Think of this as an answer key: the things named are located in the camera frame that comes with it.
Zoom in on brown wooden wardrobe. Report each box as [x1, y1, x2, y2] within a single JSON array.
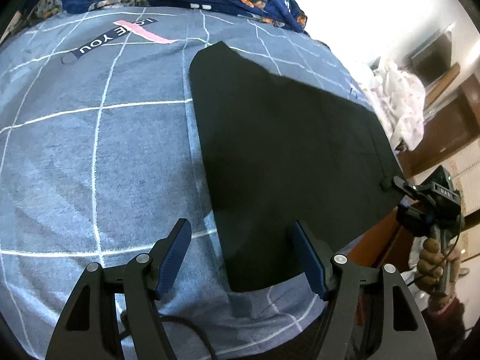
[[399, 75, 479, 178]]

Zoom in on black cable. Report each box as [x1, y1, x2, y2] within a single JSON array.
[[119, 308, 219, 360]]

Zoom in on right hand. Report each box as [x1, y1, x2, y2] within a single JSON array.
[[415, 238, 461, 313]]

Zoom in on dark wall television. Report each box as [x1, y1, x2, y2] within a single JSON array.
[[410, 31, 452, 86]]

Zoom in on black pants with orange lining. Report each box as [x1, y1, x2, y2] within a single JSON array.
[[189, 42, 402, 293]]

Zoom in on blue checked bed sheet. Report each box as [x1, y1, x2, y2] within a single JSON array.
[[1, 7, 367, 359]]

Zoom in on white pastel print cloth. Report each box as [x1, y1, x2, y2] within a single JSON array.
[[368, 58, 426, 152]]

